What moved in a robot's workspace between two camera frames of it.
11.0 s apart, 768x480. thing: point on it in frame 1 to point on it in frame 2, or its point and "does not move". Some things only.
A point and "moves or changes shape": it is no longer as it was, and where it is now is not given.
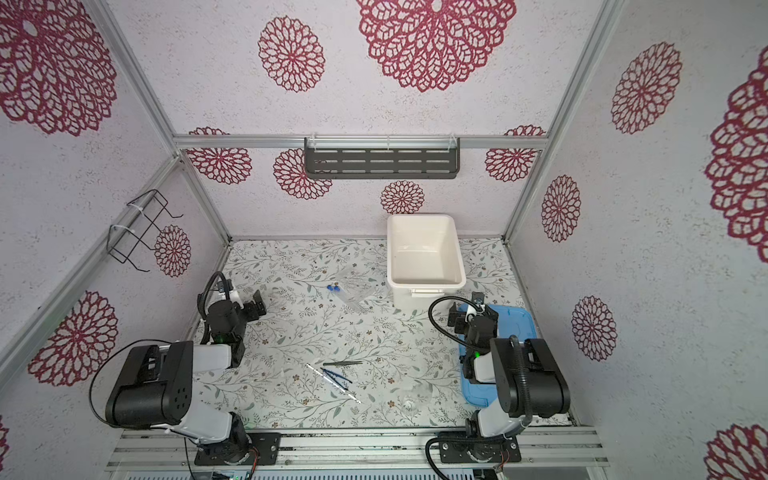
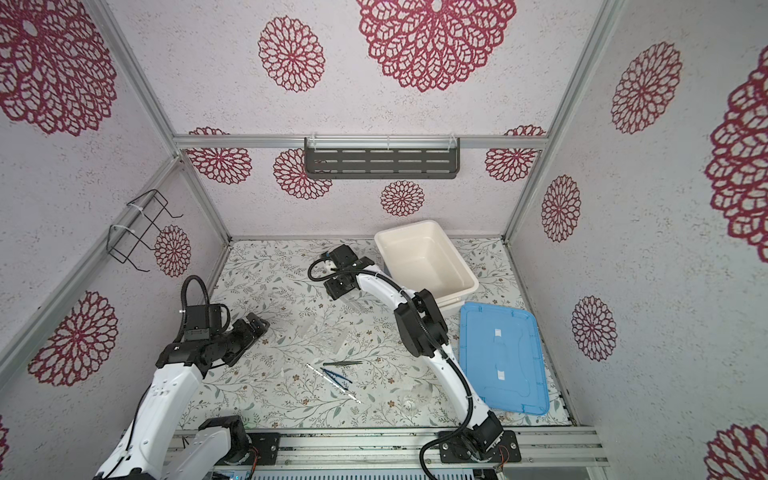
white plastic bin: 424,259 moves or changes shape
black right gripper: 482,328 to 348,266
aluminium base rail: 357,450 does not move
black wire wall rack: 122,241 does not move
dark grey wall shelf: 382,157 does not move
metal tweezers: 343,363 does not move
